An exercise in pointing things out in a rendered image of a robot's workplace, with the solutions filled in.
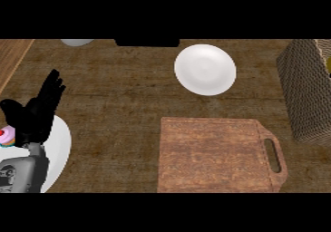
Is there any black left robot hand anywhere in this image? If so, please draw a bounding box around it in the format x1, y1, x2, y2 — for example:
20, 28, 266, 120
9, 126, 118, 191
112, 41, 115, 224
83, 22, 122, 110
0, 69, 66, 148

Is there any brown wooden cutting board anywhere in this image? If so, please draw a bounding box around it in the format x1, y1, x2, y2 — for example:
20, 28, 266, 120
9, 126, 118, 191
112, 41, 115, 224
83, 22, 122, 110
155, 116, 289, 194

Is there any woven wicker basket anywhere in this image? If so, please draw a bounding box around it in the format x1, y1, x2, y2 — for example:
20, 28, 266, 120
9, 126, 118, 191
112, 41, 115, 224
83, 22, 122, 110
274, 39, 331, 149

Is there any pink frosted cupcake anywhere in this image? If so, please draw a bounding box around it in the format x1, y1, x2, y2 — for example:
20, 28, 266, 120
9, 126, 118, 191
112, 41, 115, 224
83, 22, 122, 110
0, 125, 18, 149

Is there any large white plate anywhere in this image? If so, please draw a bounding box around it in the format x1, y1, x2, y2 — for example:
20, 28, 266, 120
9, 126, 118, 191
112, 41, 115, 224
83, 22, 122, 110
0, 114, 72, 194

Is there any pale grey bowl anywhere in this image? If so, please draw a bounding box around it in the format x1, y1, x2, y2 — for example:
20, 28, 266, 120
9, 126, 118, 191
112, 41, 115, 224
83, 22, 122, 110
59, 39, 94, 48

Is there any black appliance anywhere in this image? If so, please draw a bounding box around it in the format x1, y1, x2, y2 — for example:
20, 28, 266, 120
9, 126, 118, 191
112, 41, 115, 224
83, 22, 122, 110
114, 39, 180, 48

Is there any small white plate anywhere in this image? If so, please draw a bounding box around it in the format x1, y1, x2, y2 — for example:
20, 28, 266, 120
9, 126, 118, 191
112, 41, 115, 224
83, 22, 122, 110
173, 43, 238, 97

